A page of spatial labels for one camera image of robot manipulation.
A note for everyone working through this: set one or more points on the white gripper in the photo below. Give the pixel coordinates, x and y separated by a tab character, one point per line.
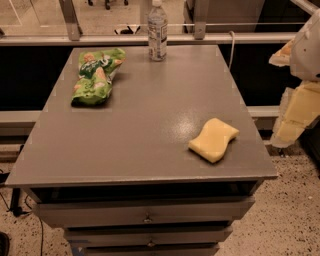
307	55

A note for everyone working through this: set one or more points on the green rice chip bag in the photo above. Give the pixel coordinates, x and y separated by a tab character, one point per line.
96	72

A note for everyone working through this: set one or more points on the yellow sponge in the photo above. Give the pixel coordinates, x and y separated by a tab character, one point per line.
213	140

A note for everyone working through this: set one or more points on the clear plastic water bottle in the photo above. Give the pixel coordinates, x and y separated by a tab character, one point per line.
157	31

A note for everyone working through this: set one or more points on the middle drawer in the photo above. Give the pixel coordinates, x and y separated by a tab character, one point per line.
157	236

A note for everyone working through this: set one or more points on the drawer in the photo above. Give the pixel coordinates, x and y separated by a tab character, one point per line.
157	236
122	213

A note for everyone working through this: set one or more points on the grey drawer cabinet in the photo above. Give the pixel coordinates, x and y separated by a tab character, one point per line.
135	147

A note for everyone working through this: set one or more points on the top drawer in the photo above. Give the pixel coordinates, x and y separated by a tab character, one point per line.
122	213

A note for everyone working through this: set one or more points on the metal railing frame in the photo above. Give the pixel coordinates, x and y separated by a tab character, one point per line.
73	23

